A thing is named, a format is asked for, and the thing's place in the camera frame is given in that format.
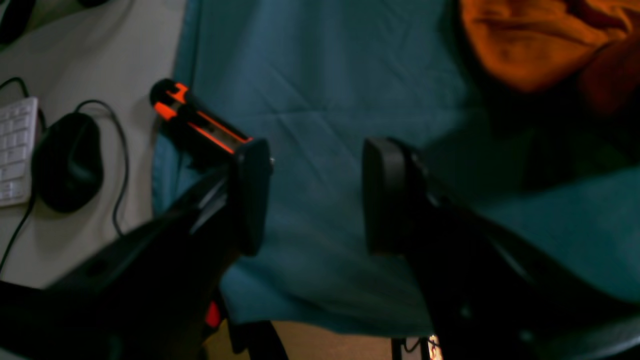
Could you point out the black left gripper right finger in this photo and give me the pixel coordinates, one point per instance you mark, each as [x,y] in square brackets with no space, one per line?
[489,294]

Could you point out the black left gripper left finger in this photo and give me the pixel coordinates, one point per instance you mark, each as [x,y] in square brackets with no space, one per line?
[146,295]

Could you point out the orange t-shirt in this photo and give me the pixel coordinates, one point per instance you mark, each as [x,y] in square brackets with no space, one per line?
[533,45]

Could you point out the black computer mouse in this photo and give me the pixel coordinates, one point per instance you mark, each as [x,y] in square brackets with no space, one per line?
[67,165]

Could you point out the orange black utility knife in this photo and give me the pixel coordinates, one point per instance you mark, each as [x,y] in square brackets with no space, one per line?
[178,106]

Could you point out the white keyboard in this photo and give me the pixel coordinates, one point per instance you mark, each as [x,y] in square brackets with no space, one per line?
[18,131]

